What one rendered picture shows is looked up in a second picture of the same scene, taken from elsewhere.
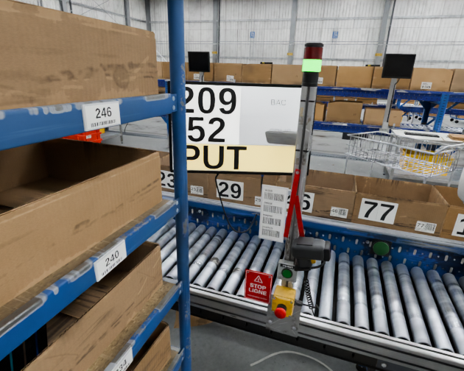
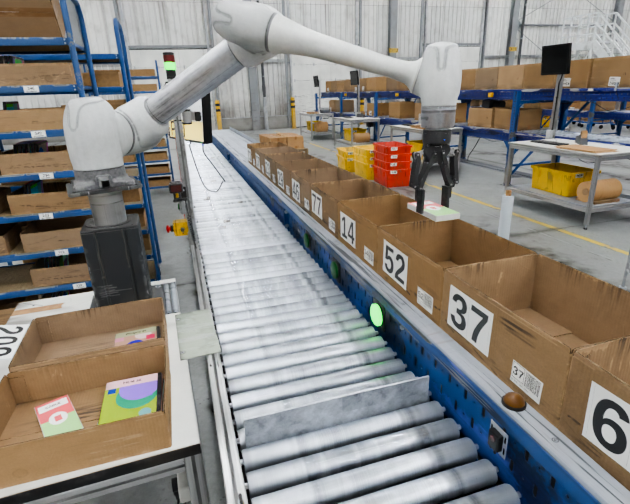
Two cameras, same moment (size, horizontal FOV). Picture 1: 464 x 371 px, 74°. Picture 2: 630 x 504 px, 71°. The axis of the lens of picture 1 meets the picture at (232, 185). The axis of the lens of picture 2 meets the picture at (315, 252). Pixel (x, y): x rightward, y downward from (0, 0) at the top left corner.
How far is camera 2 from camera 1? 2.37 m
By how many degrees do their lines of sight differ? 51
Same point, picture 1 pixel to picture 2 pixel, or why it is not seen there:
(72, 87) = (27, 81)
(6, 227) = (10, 113)
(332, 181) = not seen: hidden behind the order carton
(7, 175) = not seen: hidden behind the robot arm
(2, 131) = (0, 90)
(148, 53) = (64, 70)
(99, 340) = (46, 165)
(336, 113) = not seen: outside the picture
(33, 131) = (8, 90)
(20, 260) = (14, 123)
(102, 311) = (47, 155)
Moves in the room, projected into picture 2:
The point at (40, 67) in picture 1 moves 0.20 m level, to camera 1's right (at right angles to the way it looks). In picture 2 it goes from (16, 77) to (19, 75)
